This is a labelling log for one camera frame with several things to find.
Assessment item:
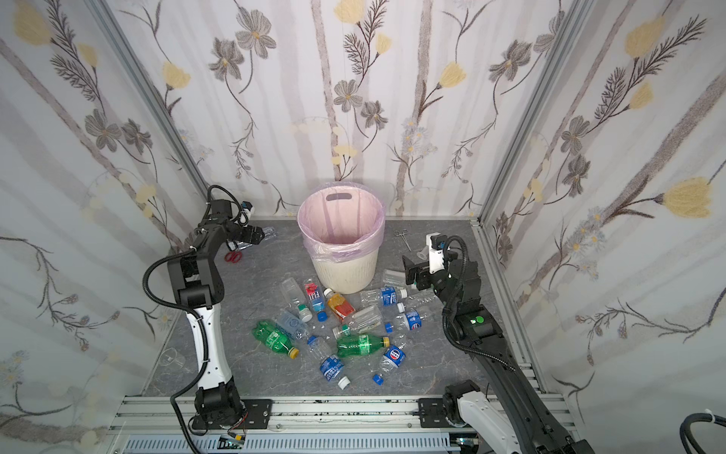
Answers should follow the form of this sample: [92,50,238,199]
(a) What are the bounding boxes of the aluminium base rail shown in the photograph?
[99,392,579,453]

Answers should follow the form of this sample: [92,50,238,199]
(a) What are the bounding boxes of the clear bottle light blue label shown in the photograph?
[274,310,310,342]

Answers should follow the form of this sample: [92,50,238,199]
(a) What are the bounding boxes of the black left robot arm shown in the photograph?
[142,185,266,437]

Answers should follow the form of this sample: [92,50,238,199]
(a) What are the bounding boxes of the clear crushed bottle white cap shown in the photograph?
[397,289,440,313]

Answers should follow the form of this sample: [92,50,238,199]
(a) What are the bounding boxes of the clear bottle blue label front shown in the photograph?
[307,335,351,391]

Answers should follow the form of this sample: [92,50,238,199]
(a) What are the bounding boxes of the steel surgical forceps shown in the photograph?
[395,229,412,252]

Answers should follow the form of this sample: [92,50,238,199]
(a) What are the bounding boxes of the clear square bottle centre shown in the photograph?
[333,306,383,340]

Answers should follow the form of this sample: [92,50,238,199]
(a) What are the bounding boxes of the clear bottle purple label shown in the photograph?
[234,226,277,251]

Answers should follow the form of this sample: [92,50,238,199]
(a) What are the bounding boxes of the clear bottle blue round logo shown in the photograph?
[372,345,406,386]

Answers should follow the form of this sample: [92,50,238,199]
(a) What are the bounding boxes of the clear square bottle green band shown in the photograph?
[280,277,313,323]

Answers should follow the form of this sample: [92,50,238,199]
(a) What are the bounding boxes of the black cable far right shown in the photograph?
[679,410,726,454]

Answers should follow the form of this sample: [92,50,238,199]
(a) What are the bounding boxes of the clear glass cup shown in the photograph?
[158,347,185,371]

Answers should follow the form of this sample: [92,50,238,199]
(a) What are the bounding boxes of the green bottle yellow cap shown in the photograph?
[253,320,300,359]
[337,334,391,359]

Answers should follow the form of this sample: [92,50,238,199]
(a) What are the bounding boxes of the pink plastic bin liner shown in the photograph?
[297,182,386,263]

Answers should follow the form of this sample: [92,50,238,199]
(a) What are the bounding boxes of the orange drink bottle red label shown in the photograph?
[323,289,355,323]

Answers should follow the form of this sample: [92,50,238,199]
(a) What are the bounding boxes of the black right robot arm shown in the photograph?
[403,233,593,453]

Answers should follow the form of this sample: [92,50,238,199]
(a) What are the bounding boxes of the white ribbed waste bin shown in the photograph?
[312,249,379,294]

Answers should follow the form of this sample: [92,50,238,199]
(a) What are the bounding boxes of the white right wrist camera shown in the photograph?
[427,232,446,274]

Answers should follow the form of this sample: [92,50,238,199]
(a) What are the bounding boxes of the red handled scissors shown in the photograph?
[224,243,243,264]

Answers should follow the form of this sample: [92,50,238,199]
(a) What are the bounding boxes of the clear bottle green label right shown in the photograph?
[382,270,408,288]

